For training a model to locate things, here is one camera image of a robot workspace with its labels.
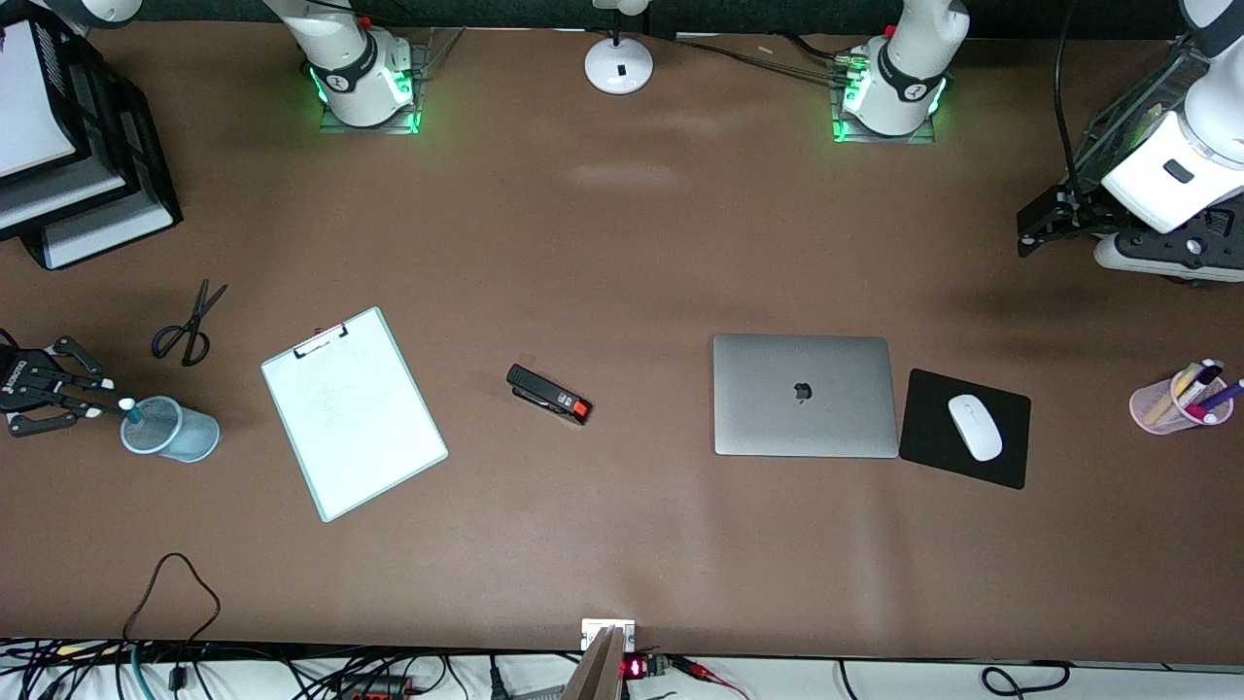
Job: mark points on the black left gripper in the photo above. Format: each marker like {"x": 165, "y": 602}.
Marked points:
{"x": 1082, "y": 197}

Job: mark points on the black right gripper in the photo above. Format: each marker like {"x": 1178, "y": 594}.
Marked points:
{"x": 17, "y": 382}

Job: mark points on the blue marker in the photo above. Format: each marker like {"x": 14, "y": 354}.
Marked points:
{"x": 131, "y": 413}

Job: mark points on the silver laptop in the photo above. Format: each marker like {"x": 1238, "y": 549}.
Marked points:
{"x": 805, "y": 397}

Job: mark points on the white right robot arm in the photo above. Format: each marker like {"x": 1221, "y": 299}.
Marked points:
{"x": 355, "y": 68}

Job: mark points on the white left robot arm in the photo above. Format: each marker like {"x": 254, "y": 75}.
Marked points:
{"x": 1176, "y": 165}

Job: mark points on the black and white marker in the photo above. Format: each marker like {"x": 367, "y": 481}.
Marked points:
{"x": 1203, "y": 377}

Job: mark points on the pink marker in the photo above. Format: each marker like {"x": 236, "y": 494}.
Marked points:
{"x": 1201, "y": 414}

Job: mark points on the purple marker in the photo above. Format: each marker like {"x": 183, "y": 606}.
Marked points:
{"x": 1226, "y": 393}

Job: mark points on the blue mesh pen cup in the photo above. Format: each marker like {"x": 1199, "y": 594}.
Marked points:
{"x": 190, "y": 436}

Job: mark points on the black metal mesh organizer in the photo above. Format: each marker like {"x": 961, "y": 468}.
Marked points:
{"x": 1132, "y": 122}

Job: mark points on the black scissors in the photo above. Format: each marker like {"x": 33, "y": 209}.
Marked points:
{"x": 194, "y": 326}

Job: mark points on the white paper sheet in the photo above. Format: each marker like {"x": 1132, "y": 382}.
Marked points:
{"x": 29, "y": 107}
{"x": 68, "y": 190}
{"x": 97, "y": 238}

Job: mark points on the yellow pen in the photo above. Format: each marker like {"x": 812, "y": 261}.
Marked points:
{"x": 1171, "y": 394}

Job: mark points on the white computer mouse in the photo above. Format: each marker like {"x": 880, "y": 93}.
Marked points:
{"x": 975, "y": 426}

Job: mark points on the pink pen cup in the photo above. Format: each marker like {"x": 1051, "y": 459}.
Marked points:
{"x": 1157, "y": 413}

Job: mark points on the black mouse pad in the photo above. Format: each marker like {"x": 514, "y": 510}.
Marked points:
{"x": 928, "y": 428}

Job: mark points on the black stacked paper tray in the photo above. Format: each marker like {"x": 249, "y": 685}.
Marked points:
{"x": 136, "y": 146}

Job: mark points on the white clipboard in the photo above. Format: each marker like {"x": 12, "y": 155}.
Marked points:
{"x": 355, "y": 418}

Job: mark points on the white lamp base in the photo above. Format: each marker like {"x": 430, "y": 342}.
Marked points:
{"x": 619, "y": 63}

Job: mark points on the black stapler with red end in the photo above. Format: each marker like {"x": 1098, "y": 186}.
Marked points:
{"x": 544, "y": 392}

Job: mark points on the red clip lead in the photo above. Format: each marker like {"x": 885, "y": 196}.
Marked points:
{"x": 705, "y": 671}

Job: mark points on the circuit board with red display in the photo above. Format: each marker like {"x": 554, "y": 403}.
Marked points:
{"x": 643, "y": 667}

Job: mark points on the clear left arm base plate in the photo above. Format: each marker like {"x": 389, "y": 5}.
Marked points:
{"x": 914, "y": 136}

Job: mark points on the clear right arm base plate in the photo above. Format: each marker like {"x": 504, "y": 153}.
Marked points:
{"x": 437, "y": 49}

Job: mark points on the wooden post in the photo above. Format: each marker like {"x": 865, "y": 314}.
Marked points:
{"x": 595, "y": 671}

